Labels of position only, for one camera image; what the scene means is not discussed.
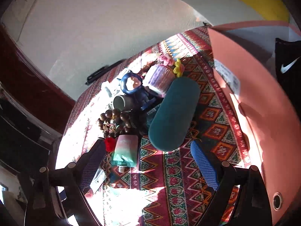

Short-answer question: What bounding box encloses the blue cat figurine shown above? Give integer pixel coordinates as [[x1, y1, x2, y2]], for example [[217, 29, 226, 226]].
[[120, 71, 163, 112]]

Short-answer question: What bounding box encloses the pink green tube pouch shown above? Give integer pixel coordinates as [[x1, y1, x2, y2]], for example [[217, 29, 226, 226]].
[[111, 135, 138, 173]]

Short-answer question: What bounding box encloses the pink storage box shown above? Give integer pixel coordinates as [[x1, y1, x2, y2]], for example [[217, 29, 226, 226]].
[[208, 21, 300, 225]]

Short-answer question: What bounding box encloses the patterned red tablecloth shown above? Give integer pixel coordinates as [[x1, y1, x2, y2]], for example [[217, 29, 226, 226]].
[[56, 26, 250, 225]]

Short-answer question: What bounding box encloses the dark metal cup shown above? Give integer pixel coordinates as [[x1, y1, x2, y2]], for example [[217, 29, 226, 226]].
[[113, 94, 136, 111]]

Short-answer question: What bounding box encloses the black remote control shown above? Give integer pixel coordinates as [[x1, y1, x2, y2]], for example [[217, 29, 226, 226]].
[[85, 60, 123, 86]]

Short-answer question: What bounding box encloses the dark red wooden door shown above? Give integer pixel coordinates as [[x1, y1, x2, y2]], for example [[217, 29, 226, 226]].
[[1, 27, 75, 134]]

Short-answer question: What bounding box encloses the teal glasses case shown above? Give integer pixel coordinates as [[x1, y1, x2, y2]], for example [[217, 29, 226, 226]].
[[148, 77, 201, 152]]

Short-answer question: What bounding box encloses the white box label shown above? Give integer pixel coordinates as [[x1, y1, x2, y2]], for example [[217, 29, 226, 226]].
[[214, 59, 240, 96]]

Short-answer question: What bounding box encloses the purple woven flower basket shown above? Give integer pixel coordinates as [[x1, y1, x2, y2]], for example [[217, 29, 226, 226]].
[[143, 64, 176, 97]]

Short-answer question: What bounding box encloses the yellow flower decoration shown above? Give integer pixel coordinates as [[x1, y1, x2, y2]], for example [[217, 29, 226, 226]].
[[173, 58, 185, 78]]

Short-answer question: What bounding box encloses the pink flower decoration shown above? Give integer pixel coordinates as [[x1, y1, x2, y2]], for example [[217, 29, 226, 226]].
[[157, 54, 174, 66]]

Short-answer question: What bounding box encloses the black nike bag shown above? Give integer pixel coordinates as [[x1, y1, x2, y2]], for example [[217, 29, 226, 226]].
[[273, 37, 301, 100]]

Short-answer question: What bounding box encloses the white foam block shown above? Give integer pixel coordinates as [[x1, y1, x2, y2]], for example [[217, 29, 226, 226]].
[[181, 0, 264, 26]]

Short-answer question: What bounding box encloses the yellow pillow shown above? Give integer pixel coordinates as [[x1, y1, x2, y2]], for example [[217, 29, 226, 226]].
[[240, 0, 289, 22]]

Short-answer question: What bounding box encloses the wooden bead bracelet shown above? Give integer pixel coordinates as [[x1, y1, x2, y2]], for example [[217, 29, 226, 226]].
[[97, 108, 137, 138]]

